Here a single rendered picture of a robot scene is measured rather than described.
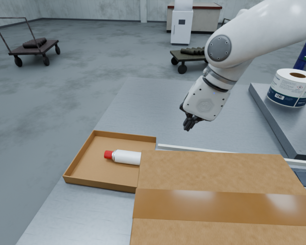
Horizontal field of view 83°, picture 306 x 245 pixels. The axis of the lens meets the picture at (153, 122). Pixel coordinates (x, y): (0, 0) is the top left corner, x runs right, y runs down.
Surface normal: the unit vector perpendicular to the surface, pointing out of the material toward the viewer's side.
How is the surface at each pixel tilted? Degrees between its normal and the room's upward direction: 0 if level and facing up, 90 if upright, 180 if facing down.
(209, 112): 91
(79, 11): 90
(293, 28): 73
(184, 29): 90
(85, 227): 0
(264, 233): 0
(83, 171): 0
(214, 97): 89
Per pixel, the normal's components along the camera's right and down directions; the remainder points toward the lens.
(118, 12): -0.15, 0.60
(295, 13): -0.11, 0.13
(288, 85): -0.80, 0.36
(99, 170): 0.00, -0.79
